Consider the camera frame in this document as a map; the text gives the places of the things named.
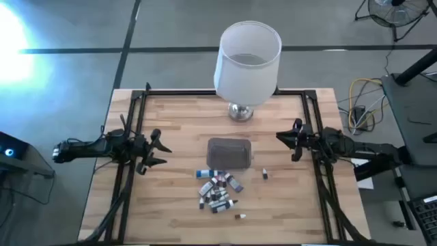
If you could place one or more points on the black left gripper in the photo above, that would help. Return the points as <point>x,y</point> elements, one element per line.
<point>141,149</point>

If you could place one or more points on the black power adapter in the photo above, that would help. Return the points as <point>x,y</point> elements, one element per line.
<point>359,114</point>

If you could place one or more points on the black desk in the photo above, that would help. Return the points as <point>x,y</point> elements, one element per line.
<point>413,112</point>

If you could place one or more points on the blue food coloring bottle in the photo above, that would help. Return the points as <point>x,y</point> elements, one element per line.
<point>205,174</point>

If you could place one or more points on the translucent grey plastic bin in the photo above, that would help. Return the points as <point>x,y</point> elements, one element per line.
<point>228,153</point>

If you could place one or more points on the white paper sheet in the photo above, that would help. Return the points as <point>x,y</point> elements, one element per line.
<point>363,177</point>

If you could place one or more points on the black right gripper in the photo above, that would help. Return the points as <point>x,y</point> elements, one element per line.
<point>311,140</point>

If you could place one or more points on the black computer tower blue light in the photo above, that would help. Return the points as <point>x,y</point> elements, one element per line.
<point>17,147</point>

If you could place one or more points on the black computer keyboard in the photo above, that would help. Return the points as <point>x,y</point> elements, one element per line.
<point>426,215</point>

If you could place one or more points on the small food coloring bottle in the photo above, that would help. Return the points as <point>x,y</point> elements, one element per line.
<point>220,180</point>
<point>213,194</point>
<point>207,197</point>
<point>240,216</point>
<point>223,195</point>
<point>201,203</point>
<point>264,174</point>

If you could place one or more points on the black floor fan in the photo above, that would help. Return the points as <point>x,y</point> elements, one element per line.
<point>396,15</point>

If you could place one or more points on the large food coloring bottle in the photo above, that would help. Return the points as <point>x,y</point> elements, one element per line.
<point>206,188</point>

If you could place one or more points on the white shade silver table lamp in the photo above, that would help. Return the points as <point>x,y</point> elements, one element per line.
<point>247,78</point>

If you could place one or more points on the black monitor pole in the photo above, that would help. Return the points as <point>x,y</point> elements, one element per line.
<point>414,70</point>

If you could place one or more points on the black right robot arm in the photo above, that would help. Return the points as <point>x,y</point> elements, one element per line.
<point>358,147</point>

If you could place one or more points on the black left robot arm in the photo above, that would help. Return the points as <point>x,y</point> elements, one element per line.
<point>85,147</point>

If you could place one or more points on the black aluminium table frame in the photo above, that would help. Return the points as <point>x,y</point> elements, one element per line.
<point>205,92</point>

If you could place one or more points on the purple food coloring bottle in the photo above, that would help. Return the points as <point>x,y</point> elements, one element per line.
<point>235,184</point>

